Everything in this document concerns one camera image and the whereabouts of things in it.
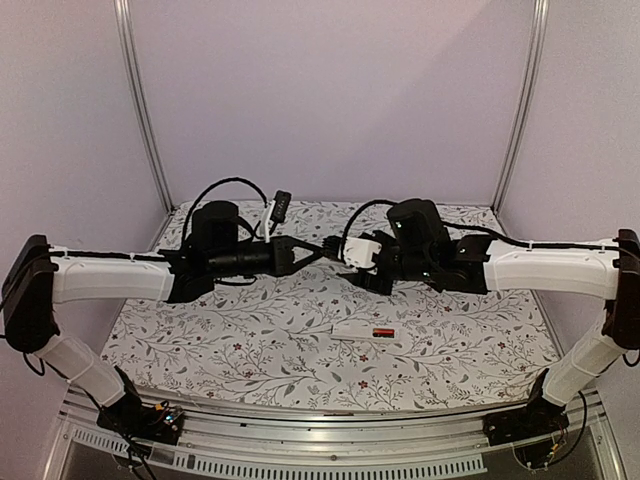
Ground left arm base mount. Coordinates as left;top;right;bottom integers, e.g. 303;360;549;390
97;367;185;445

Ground white remote control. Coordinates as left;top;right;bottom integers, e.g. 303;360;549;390
330;324;401;342

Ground floral patterned table mat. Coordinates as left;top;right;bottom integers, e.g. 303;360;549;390
94;199;564;412

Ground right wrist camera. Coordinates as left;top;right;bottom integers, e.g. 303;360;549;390
322;236;382;270

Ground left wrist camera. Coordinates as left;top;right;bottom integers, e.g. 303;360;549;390
255;190;292;243

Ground right camera cable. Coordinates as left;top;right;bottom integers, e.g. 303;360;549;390
342;198;399;241

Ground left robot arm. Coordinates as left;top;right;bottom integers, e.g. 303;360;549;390
1;201;321;434

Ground right aluminium frame post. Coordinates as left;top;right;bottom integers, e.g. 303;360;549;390
491;0;550;216

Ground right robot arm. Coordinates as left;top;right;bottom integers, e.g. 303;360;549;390
335;199;639;436

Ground black green battery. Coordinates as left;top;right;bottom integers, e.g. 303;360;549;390
372;332;397;339

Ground aluminium frame post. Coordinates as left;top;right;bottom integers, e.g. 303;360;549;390
113;0;175;214
491;0;550;216

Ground left aluminium frame post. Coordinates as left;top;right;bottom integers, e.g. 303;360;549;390
113;0;175;214

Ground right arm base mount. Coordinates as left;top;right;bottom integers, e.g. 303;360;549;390
482;369;569;446

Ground camera cable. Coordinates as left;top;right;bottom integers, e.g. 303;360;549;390
182;177;269;241
342;198;399;241

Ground left camera cable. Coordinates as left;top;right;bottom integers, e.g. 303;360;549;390
182;177;269;241

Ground front aluminium rail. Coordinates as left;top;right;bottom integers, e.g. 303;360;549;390
44;388;629;479

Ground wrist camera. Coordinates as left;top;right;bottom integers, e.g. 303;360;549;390
255;190;292;243
322;236;382;270

